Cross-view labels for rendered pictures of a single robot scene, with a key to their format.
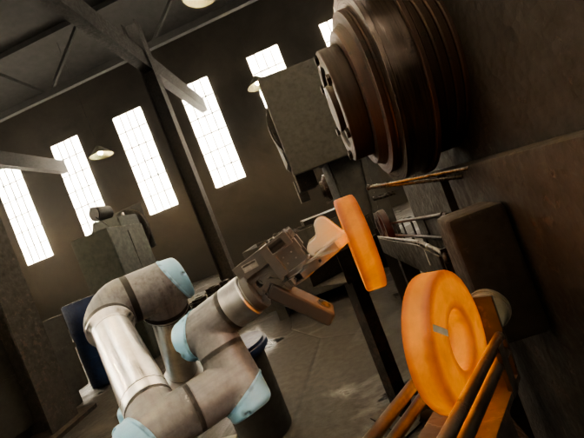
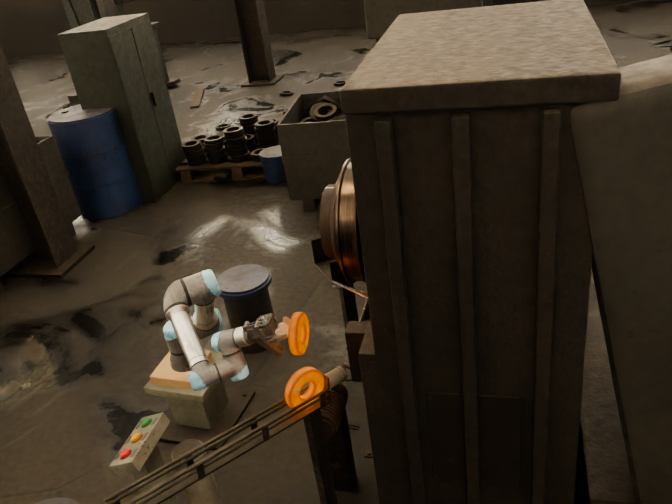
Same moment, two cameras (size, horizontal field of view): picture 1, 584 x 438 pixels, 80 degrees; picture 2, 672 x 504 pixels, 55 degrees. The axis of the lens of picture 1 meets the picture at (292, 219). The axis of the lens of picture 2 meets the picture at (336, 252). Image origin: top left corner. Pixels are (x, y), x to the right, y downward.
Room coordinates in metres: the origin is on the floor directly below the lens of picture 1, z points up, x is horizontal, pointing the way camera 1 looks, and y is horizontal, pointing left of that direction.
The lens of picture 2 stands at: (-1.28, -0.62, 2.20)
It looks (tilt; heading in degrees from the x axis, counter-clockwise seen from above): 29 degrees down; 11
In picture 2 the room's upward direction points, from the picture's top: 8 degrees counter-clockwise
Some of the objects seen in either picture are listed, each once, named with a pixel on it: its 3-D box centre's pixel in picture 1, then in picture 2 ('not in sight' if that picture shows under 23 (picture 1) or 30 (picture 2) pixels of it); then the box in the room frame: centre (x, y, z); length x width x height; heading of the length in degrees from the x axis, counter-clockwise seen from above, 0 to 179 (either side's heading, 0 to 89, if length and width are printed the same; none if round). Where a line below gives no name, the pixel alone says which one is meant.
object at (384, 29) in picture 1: (380, 89); (359, 221); (0.86, -0.32, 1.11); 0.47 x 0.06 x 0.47; 173
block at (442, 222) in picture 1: (491, 270); (363, 352); (0.62, -0.30, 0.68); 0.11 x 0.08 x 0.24; 83
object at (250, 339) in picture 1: (249, 388); (249, 309); (1.62, 0.47, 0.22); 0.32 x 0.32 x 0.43
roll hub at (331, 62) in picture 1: (342, 105); (334, 221); (0.87, -0.22, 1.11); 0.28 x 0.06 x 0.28; 173
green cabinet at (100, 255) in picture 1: (133, 290); (131, 110); (4.07, 2.05, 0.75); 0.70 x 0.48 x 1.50; 173
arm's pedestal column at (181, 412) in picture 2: not in sight; (197, 396); (1.01, 0.61, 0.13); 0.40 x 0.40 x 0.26; 78
